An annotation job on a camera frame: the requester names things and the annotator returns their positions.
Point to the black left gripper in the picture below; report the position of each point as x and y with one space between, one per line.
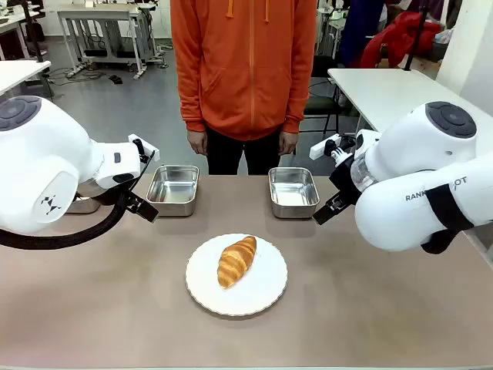
130 198

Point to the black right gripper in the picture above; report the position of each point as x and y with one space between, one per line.
344 177

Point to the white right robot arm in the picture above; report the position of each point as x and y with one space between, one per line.
416 185

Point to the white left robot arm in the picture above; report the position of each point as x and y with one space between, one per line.
42 154

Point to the rectangular steel container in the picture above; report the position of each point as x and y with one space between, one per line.
173 189
82 204
293 192

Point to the golden croissant bread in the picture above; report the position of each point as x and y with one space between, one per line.
236 261

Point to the person's left hand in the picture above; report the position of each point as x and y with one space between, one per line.
288 143

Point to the person's right hand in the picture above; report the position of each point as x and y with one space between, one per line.
198 142

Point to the white round plate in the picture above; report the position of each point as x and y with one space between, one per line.
265 285

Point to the black trousers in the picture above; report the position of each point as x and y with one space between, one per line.
231 154

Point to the black office chair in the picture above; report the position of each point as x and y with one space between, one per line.
323 92

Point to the white table with pole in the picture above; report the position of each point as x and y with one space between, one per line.
381 92

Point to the black floor power strip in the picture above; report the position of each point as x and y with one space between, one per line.
115 79

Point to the orange hoodie torso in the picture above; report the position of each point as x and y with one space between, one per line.
246 65

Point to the dark blue hanging garment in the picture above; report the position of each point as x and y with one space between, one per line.
360 31

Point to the white side table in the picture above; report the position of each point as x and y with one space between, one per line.
19 75

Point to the red jacket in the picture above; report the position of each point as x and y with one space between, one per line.
400 38

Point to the black pole stand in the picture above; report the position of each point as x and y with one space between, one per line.
416 34
32 31

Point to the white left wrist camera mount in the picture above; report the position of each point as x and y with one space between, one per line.
144 146

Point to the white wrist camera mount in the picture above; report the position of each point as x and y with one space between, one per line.
323 147
144 146

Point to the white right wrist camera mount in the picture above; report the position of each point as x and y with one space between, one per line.
323 147

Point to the white workbench with frame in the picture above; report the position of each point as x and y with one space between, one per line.
104 23

